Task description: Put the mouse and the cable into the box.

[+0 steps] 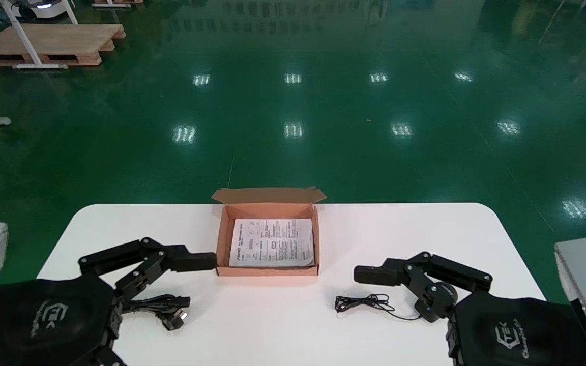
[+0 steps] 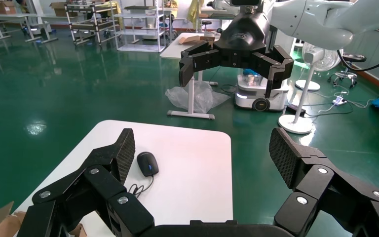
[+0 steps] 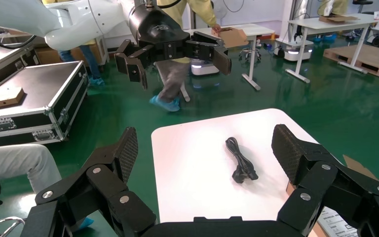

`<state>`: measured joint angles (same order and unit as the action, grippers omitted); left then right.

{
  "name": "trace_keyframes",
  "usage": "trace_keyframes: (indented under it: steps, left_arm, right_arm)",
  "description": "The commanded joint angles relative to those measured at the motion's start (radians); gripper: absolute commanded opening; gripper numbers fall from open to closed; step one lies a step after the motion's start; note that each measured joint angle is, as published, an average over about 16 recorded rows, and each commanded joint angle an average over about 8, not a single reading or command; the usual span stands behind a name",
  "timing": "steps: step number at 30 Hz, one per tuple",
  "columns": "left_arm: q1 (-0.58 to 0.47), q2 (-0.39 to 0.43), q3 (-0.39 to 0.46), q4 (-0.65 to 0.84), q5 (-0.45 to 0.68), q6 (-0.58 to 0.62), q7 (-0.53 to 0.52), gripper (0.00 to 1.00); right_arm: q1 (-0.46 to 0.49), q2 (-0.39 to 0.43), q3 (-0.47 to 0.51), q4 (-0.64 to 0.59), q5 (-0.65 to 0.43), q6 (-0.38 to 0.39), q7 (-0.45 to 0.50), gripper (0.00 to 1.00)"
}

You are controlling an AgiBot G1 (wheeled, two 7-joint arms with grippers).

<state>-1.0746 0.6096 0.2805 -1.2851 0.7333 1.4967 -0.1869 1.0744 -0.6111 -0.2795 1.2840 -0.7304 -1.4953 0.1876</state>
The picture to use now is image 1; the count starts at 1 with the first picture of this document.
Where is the black covered left gripper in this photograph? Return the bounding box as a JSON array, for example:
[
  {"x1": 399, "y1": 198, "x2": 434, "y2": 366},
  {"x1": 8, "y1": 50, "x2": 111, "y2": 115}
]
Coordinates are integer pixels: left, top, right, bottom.
[{"x1": 0, "y1": 237, "x2": 217, "y2": 366}]

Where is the black covered right gripper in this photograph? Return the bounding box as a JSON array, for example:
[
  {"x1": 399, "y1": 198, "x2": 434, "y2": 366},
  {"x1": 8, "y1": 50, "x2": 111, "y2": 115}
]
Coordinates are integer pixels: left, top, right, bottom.
[{"x1": 353, "y1": 251, "x2": 586, "y2": 366}]

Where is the black power cable with plug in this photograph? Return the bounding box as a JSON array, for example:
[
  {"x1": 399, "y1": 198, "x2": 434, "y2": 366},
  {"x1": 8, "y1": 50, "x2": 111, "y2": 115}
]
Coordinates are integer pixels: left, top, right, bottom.
[{"x1": 120, "y1": 294, "x2": 192, "y2": 332}]

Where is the thin black usb cable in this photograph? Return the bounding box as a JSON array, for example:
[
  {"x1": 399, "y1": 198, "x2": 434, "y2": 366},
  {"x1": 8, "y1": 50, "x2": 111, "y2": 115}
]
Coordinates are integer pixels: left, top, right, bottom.
[{"x1": 335, "y1": 294, "x2": 423, "y2": 322}]

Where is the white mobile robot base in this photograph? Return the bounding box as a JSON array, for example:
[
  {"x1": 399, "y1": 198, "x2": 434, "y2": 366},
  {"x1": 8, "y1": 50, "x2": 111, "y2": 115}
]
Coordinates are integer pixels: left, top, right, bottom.
[{"x1": 11, "y1": 0, "x2": 77, "y2": 20}]

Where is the orange cardboard storage box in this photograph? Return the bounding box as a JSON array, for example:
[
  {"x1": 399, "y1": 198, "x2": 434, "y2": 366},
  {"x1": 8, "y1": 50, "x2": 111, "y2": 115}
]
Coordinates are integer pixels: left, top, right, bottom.
[{"x1": 211, "y1": 187, "x2": 327, "y2": 278}]

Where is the printed white instruction sheet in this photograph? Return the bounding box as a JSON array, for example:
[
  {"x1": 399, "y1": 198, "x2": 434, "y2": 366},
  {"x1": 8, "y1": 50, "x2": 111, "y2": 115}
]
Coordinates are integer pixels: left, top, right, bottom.
[{"x1": 228, "y1": 218, "x2": 315, "y2": 268}]

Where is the large wooden pallet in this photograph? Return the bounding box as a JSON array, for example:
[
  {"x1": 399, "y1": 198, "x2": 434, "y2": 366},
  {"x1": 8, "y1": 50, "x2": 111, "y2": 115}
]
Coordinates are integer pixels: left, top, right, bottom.
[{"x1": 0, "y1": 23, "x2": 127, "y2": 68}]

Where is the white metal table frame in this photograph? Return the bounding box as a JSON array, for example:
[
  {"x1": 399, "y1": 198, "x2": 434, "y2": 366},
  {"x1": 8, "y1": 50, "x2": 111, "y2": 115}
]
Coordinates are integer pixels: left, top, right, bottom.
[{"x1": 1, "y1": 0, "x2": 80, "y2": 69}]

